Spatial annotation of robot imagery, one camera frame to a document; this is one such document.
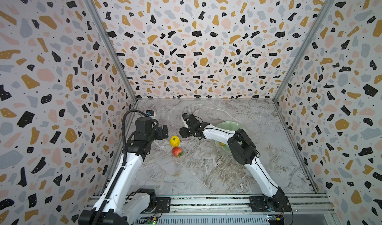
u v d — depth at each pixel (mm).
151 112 686
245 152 602
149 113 683
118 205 394
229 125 1003
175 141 920
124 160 474
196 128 811
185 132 922
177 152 883
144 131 572
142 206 604
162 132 713
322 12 775
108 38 856
